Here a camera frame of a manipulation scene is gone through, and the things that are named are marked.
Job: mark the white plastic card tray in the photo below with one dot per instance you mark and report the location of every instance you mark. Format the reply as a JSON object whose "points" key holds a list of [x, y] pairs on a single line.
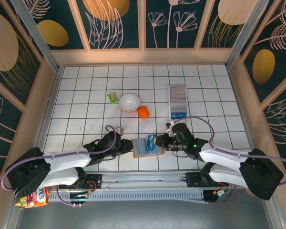
{"points": [[177, 86]]}

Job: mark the colourful candy bag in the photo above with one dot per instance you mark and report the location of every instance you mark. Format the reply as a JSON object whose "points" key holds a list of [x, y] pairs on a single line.
{"points": [[38, 199]]}

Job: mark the black controller board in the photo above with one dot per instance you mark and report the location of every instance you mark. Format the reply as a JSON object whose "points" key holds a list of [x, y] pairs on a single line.
{"points": [[78, 196], [214, 196]]}

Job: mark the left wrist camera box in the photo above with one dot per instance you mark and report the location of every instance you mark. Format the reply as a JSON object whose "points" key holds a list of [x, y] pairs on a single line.
{"points": [[119, 130]]}

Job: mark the aluminium mounting rail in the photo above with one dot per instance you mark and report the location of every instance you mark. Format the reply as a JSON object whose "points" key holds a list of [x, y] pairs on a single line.
{"points": [[143, 181]]}

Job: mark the orange leather card holder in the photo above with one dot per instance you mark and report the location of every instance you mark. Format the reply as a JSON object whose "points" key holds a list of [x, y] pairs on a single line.
{"points": [[158, 151]]}

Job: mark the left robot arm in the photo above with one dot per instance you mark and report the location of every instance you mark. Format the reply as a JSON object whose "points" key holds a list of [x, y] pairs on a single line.
{"points": [[66, 158]]}

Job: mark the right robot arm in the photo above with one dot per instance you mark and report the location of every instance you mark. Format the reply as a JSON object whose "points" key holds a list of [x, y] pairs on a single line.
{"points": [[219, 155]]}

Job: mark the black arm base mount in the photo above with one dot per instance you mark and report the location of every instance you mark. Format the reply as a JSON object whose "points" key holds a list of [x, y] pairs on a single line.
{"points": [[95, 180], [193, 180]]}

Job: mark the orange cup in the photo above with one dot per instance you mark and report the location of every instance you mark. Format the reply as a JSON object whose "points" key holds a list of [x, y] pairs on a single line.
{"points": [[143, 112]]}

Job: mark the aluminium corner post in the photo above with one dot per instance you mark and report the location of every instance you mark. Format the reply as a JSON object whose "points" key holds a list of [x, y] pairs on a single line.
{"points": [[35, 35], [246, 33]]}

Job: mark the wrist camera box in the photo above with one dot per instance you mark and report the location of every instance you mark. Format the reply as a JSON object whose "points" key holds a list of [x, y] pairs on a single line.
{"points": [[170, 125], [119, 130]]}

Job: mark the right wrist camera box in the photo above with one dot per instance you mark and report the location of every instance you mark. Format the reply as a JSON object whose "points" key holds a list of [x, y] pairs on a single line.
{"points": [[170, 125]]}

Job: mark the green snack packet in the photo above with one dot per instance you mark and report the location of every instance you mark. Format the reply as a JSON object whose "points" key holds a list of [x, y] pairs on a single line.
{"points": [[112, 97]]}

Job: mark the row of standing cards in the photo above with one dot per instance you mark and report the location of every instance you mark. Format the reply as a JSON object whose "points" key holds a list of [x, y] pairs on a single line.
{"points": [[178, 100]]}

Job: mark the white bowl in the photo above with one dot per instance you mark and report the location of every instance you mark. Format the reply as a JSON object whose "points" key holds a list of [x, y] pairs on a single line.
{"points": [[129, 102]]}

